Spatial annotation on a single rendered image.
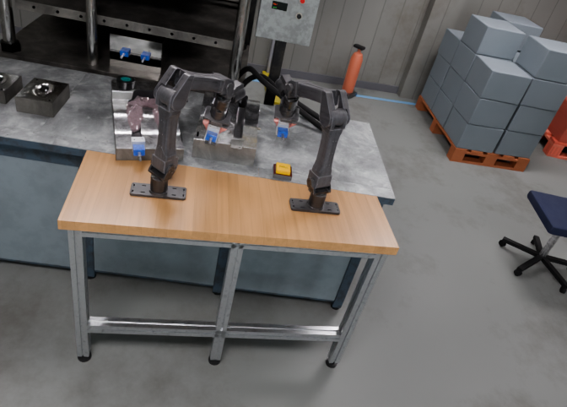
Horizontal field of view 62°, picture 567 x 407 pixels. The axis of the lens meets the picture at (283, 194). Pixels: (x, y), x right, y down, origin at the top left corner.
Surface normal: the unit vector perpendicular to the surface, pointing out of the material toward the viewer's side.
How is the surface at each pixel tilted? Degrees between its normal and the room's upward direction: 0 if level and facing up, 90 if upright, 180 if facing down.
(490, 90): 90
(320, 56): 90
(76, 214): 0
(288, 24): 90
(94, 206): 0
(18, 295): 0
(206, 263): 90
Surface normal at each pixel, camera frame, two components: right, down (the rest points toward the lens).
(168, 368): 0.20, -0.80
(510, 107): 0.07, 0.60
